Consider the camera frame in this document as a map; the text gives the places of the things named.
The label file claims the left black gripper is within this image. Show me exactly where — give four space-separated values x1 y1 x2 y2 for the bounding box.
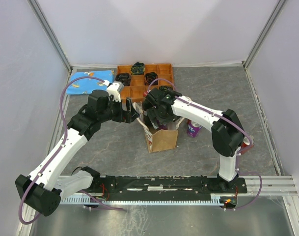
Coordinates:
99 95 139 123

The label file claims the burlap canvas watermelon bag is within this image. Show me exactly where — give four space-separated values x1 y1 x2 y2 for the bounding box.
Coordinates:
133 102 185 153

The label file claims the purple fanta can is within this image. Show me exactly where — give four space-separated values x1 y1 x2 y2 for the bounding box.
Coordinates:
187 120 202 138
159 124 168 130

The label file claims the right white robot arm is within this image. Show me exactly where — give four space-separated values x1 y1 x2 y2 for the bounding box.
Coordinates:
143 87 246 192

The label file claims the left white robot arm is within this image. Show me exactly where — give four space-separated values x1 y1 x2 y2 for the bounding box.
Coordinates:
15 89 139 216

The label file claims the rolled dark belt centre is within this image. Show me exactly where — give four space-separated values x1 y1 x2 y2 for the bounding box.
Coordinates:
144 72 158 86

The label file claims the wooden compartment tray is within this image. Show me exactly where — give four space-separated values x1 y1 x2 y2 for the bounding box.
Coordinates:
117 63 174 103

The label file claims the rolled dark belt left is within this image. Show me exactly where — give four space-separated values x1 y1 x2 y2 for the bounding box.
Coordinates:
115 72 132 86

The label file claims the rolled dark belt top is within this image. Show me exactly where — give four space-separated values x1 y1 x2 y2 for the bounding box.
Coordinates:
131 62 145 75

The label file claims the blue patterned cloth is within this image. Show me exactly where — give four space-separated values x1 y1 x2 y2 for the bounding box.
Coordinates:
66 70 114 95

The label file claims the red cola can right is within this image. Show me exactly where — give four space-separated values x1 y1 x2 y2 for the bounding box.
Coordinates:
241 135 255 155

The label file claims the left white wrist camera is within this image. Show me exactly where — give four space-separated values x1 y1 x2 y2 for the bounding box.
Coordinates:
103 80 124 102

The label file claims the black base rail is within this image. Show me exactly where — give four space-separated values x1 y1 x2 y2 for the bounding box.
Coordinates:
76 166 247 200

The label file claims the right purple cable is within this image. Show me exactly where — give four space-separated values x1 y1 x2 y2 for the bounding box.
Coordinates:
148 78 264 211

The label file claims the purple cable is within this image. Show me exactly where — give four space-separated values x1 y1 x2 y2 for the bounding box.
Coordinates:
18 76 127 225
148 78 264 211

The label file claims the white slotted cable duct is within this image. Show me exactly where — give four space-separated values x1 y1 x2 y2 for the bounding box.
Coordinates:
60 193 232 207

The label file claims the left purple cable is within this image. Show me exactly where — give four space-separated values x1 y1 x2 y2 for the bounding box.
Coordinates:
18 76 127 225

